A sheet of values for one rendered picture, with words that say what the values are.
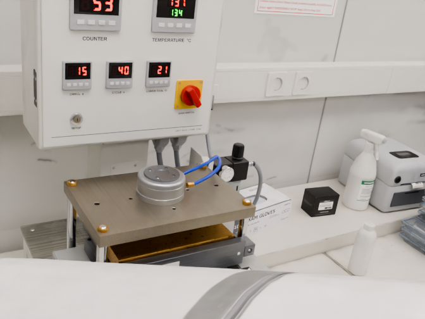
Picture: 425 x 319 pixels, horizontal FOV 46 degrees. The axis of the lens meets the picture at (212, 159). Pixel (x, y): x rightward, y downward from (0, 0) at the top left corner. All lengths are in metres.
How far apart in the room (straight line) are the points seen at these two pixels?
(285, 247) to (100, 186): 0.65
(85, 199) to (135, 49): 0.26
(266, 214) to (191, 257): 0.60
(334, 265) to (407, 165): 0.42
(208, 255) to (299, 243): 0.60
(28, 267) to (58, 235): 0.89
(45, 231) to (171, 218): 0.37
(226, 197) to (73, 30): 0.36
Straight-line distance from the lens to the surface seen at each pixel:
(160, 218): 0.76
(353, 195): 1.61
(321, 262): 1.41
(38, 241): 1.04
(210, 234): 0.84
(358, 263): 1.38
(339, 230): 1.49
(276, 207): 1.39
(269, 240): 1.36
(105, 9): 0.83
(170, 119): 0.94
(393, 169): 1.60
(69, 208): 0.87
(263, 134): 1.55
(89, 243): 0.91
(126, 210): 0.78
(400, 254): 1.56
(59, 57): 0.83
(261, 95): 1.42
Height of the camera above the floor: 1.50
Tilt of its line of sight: 23 degrees down
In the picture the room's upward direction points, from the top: 8 degrees clockwise
